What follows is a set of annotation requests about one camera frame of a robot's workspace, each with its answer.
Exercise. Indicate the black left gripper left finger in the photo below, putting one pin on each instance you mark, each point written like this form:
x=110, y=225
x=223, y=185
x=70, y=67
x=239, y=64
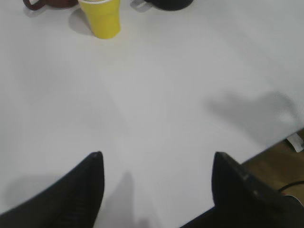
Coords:
x=73, y=201

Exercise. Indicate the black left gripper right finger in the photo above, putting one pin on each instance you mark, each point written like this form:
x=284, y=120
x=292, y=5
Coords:
x=241, y=200

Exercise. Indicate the yellow paper cup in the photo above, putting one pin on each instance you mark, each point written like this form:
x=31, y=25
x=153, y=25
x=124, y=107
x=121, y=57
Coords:
x=103, y=17

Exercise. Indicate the white paper tag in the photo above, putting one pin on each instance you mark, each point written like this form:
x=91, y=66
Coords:
x=296, y=141

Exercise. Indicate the brown ceramic mug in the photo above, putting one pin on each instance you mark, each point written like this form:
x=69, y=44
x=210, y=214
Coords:
x=57, y=4

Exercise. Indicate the black mug front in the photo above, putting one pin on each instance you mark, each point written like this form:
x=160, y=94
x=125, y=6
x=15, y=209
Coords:
x=166, y=5

